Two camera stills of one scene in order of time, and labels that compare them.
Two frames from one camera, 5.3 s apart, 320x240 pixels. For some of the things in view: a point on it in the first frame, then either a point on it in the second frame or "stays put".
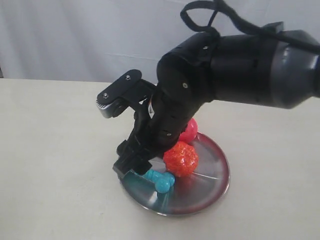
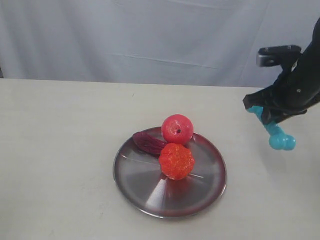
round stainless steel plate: [190, 194] stays put
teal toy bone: [162, 180] -> [278, 140]
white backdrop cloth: [103, 39] stays put
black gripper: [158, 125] -> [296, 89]
